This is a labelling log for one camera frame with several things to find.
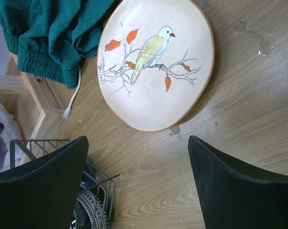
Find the beige bird plate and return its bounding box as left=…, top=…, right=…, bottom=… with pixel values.
left=97, top=0, right=215, bottom=132

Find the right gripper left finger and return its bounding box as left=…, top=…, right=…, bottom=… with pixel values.
left=0, top=136, right=89, bottom=229

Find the black wire dish rack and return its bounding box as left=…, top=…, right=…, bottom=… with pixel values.
left=10, top=139, right=119, bottom=228

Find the dark brown bowl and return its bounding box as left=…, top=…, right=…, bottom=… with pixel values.
left=69, top=190, right=109, bottom=229

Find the green crumpled garment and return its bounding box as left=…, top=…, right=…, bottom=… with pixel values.
left=0, top=0, right=118, bottom=89

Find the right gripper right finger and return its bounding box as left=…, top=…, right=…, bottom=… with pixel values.
left=188, top=135, right=288, bottom=229

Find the wooden clothes rack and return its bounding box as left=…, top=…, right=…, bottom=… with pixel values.
left=0, top=53, right=64, bottom=157

